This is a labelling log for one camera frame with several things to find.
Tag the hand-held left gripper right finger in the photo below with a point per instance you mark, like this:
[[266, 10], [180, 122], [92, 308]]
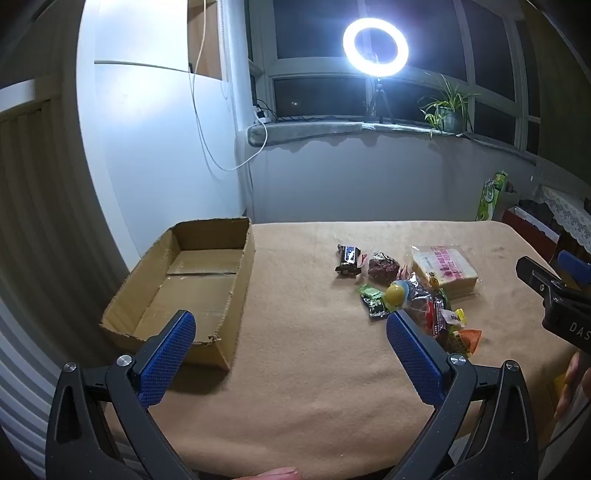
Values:
[[415, 364]]

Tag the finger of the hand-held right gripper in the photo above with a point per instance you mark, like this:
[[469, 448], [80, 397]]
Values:
[[575, 270], [538, 277]]

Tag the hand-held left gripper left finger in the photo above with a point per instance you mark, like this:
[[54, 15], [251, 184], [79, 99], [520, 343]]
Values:
[[168, 360]]

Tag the clear dark red snack packet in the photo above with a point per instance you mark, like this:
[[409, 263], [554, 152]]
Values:
[[427, 314]]

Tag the orange snack packet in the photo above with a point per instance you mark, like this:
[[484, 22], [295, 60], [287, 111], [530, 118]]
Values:
[[468, 339]]

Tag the small yellow candy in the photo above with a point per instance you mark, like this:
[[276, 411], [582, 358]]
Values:
[[457, 315]]

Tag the dark green snack packet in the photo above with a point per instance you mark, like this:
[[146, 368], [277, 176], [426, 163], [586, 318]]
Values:
[[376, 308]]

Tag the yellow jelly cup snack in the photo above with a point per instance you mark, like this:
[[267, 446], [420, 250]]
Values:
[[395, 295]]

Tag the cardboard box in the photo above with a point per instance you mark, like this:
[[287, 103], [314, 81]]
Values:
[[198, 281]]

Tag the yellow snack packet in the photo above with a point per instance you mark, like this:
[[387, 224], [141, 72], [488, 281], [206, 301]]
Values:
[[433, 279]]

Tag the sliced bread packet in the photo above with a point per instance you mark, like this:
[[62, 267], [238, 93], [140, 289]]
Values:
[[445, 272]]

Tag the red strips packet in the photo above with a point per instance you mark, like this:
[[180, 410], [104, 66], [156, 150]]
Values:
[[403, 272]]

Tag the brown cake packet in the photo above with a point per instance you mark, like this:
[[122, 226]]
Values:
[[383, 267]]

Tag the dark chocolate bar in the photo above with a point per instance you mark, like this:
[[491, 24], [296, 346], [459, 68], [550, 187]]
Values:
[[346, 271], [349, 254]]

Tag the person's right hand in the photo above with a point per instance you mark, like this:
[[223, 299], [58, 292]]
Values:
[[570, 383]]

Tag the person's left hand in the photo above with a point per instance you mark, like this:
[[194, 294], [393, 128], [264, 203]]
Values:
[[281, 474]]

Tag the red box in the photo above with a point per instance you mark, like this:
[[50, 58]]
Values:
[[521, 221]]

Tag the white lace cloth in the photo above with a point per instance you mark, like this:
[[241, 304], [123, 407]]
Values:
[[572, 212]]

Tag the green carton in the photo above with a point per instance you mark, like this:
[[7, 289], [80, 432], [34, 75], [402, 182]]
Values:
[[489, 198]]

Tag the potted plant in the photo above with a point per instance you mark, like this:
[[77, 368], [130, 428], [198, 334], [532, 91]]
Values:
[[445, 113]]

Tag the white cabinet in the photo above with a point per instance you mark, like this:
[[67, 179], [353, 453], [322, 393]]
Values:
[[152, 138]]

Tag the black tripod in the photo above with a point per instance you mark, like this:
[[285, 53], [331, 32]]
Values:
[[379, 92]]

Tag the white power strip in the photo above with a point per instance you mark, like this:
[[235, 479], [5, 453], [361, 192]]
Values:
[[261, 115]]

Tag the white pipe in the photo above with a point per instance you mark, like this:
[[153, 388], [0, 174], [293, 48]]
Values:
[[238, 92]]

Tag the window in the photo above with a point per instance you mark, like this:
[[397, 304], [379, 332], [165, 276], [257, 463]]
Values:
[[318, 99]]

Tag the wooden panel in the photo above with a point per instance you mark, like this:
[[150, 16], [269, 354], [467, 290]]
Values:
[[207, 37]]

